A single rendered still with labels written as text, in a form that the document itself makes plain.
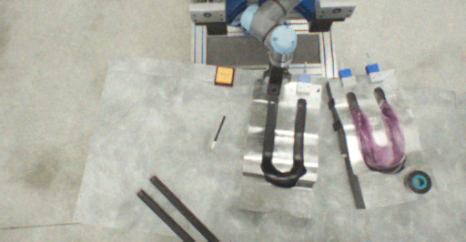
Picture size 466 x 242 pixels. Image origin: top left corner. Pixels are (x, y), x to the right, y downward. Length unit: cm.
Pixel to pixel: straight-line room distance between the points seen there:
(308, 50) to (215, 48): 55
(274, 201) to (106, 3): 192
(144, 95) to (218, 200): 53
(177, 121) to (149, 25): 124
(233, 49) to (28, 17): 147
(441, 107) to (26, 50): 246
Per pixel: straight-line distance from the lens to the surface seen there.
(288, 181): 141
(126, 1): 280
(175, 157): 151
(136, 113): 159
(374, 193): 143
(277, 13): 120
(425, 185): 146
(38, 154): 263
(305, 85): 145
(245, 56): 225
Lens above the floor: 227
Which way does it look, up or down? 75 degrees down
